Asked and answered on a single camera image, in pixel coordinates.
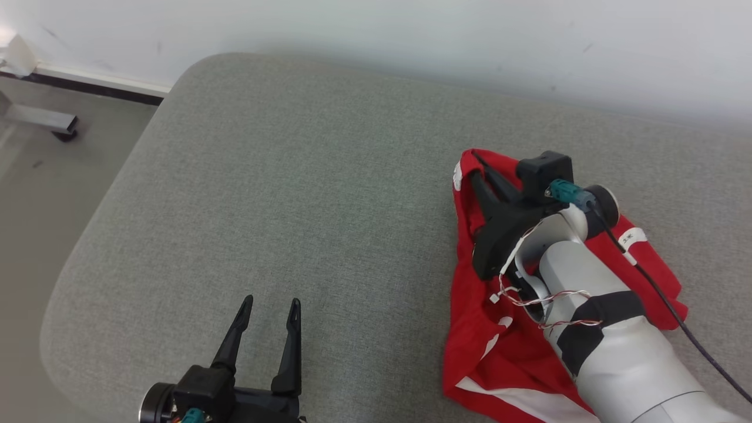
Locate thin red white twisted wires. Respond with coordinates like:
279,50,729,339
489,220,604,330

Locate grey metal furniture foot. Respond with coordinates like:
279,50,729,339
0,88,79,143

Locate thin black camera cable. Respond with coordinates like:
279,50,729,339
585,200,752,406

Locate white box-shaped object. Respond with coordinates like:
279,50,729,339
0,34,41,78

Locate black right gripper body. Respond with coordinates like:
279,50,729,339
471,199,568,280

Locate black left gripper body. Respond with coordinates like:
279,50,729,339
231,387,307,423

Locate white cable label tag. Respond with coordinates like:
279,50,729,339
619,227,648,266

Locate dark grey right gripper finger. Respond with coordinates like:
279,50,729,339
469,169,505,224
482,165,523,205

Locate white wall baseboard strip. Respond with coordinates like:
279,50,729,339
32,63,172,106

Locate teal right camera cable connector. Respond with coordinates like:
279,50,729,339
545,180,597,211

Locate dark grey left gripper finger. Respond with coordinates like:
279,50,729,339
210,294,254,372
270,297,303,396

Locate red garment with white trim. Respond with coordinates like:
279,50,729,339
442,148,689,423

